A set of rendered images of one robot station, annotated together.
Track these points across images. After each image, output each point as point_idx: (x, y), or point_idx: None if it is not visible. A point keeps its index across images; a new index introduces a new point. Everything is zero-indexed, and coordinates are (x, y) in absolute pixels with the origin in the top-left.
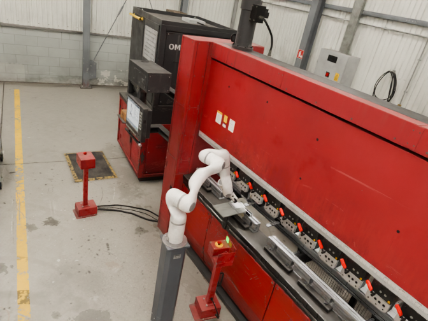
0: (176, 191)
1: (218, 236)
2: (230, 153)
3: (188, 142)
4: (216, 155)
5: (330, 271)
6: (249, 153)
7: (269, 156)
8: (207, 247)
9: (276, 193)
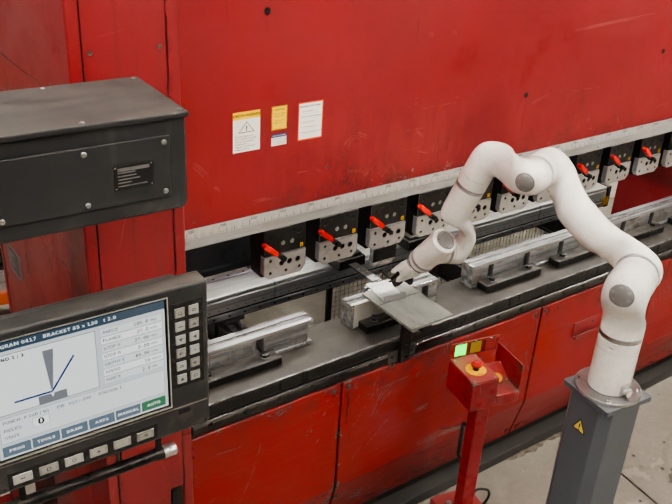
0: (638, 268)
1: (383, 400)
2: (327, 193)
3: None
4: (548, 151)
5: (514, 224)
6: (392, 146)
7: (449, 109)
8: (353, 462)
9: None
